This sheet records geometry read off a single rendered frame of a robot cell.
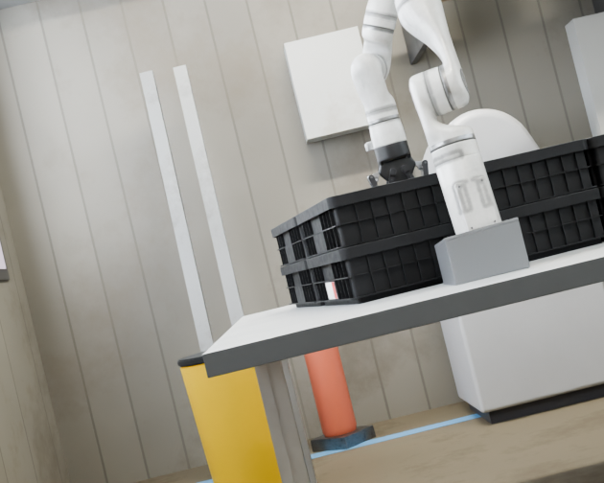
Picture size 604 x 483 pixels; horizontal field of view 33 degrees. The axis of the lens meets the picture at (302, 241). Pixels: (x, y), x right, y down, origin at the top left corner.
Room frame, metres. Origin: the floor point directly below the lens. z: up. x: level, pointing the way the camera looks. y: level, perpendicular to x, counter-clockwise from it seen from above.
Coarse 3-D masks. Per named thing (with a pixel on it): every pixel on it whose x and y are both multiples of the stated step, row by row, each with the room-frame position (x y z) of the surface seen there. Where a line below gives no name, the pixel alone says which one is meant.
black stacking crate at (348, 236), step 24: (408, 192) 2.13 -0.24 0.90; (432, 192) 2.14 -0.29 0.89; (336, 216) 2.11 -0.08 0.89; (360, 216) 2.11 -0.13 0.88; (384, 216) 2.12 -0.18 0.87; (408, 216) 2.13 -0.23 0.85; (432, 216) 2.14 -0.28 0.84; (312, 240) 2.36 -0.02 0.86; (336, 240) 2.13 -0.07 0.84; (360, 240) 2.11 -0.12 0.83
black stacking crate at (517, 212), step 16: (592, 192) 2.20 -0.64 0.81; (512, 208) 2.16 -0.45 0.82; (528, 208) 2.17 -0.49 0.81; (544, 208) 2.18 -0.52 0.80; (560, 208) 2.20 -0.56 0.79; (576, 208) 2.20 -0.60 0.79; (592, 208) 2.21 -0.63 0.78; (528, 224) 2.18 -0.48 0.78; (544, 224) 2.19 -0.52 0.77; (560, 224) 2.19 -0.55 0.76; (576, 224) 2.20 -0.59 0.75; (592, 224) 2.20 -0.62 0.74; (528, 240) 2.18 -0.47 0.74; (544, 240) 2.19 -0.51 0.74; (560, 240) 2.19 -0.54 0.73; (576, 240) 2.20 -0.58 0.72; (592, 240) 2.21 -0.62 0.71; (528, 256) 2.18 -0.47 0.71; (544, 256) 2.19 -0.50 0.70
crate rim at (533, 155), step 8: (560, 144) 2.19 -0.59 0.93; (568, 144) 2.19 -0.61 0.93; (576, 144) 2.20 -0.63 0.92; (584, 144) 2.20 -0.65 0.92; (528, 152) 2.18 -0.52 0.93; (536, 152) 2.18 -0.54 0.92; (544, 152) 2.18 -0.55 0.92; (552, 152) 2.19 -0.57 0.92; (560, 152) 2.19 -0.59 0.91; (568, 152) 2.19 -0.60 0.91; (496, 160) 2.16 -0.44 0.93; (504, 160) 2.16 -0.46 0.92; (512, 160) 2.17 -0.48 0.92; (520, 160) 2.17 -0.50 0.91; (528, 160) 2.17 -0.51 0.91; (536, 160) 2.18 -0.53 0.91; (488, 168) 2.16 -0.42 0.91; (496, 168) 2.16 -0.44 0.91; (504, 168) 2.16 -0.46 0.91
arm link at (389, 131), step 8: (392, 120) 2.19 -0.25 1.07; (400, 120) 2.21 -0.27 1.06; (376, 128) 2.19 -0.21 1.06; (384, 128) 2.19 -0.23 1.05; (392, 128) 2.19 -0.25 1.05; (400, 128) 2.20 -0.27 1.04; (376, 136) 2.20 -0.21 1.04; (384, 136) 2.19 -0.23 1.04; (392, 136) 2.19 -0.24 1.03; (400, 136) 2.19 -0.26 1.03; (368, 144) 2.27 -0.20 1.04; (376, 144) 2.20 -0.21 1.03; (384, 144) 2.19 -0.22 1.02
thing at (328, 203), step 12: (408, 180) 2.12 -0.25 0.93; (420, 180) 2.13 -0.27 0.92; (432, 180) 2.13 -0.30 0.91; (360, 192) 2.10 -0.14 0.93; (372, 192) 2.11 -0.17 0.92; (384, 192) 2.11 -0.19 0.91; (396, 192) 2.12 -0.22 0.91; (324, 204) 2.13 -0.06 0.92; (336, 204) 2.09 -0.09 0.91; (300, 216) 2.40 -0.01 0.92; (312, 216) 2.28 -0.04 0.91
